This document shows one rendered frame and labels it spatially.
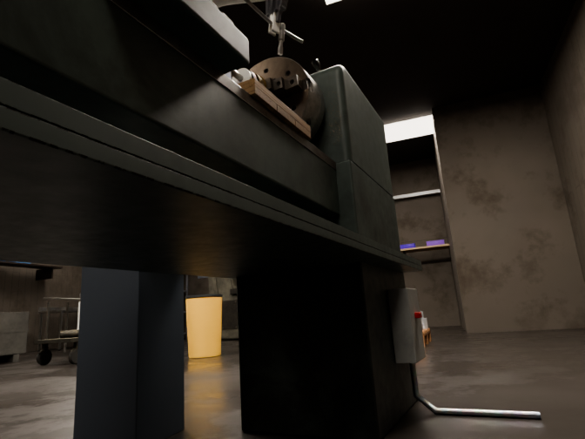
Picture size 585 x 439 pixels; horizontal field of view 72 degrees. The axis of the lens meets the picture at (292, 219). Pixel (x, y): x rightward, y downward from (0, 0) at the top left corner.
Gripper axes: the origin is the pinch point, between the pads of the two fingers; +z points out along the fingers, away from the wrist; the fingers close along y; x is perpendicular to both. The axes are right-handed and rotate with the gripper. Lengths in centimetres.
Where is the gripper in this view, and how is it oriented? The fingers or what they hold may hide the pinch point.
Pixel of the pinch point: (274, 23)
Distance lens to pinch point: 158.4
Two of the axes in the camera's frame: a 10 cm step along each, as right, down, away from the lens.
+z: -0.9, 9.8, -1.5
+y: 6.7, -0.5, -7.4
